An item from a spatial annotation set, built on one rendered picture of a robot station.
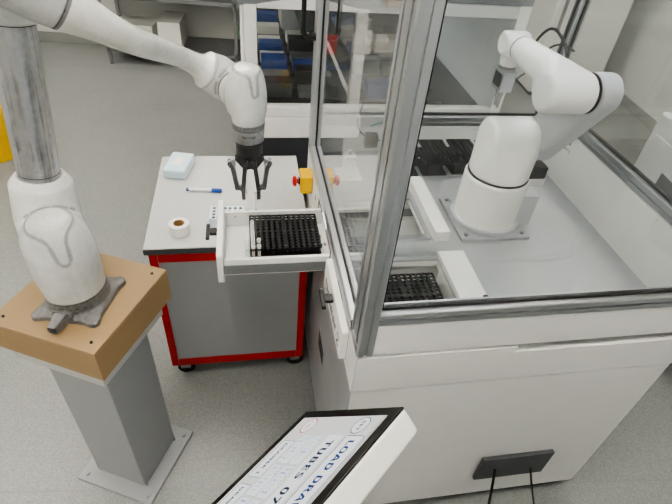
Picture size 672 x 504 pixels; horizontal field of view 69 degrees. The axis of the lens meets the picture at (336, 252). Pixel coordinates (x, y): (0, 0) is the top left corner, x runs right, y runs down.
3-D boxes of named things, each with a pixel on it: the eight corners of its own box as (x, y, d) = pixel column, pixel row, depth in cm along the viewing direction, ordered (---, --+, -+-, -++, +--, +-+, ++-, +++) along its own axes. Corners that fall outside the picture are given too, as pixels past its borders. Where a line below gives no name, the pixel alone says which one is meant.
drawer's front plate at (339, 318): (338, 360, 132) (342, 333, 125) (323, 284, 153) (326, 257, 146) (345, 359, 132) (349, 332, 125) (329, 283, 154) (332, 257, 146)
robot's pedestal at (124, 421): (78, 479, 182) (5, 350, 132) (127, 410, 204) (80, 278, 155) (150, 506, 177) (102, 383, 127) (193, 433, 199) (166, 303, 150)
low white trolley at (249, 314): (172, 380, 216) (142, 249, 167) (183, 282, 263) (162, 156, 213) (304, 370, 226) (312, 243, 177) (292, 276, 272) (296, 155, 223)
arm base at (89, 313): (20, 332, 125) (11, 317, 121) (66, 273, 141) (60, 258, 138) (89, 340, 124) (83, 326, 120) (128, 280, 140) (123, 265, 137)
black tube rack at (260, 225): (250, 265, 154) (250, 249, 150) (249, 230, 167) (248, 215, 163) (320, 262, 158) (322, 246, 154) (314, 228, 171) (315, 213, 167)
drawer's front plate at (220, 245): (218, 283, 150) (215, 256, 143) (220, 225, 171) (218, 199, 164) (224, 283, 150) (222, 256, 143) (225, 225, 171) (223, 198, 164)
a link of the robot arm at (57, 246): (47, 316, 122) (13, 247, 108) (34, 273, 133) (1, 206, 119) (114, 291, 129) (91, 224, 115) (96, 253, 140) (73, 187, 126)
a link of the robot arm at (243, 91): (274, 125, 136) (253, 106, 144) (274, 69, 126) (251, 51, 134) (238, 132, 131) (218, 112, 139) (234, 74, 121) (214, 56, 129)
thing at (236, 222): (224, 276, 150) (223, 261, 146) (225, 224, 169) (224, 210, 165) (352, 270, 157) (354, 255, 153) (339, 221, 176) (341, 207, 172)
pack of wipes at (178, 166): (186, 180, 201) (184, 171, 198) (162, 178, 200) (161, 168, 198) (196, 162, 212) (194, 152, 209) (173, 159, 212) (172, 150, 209)
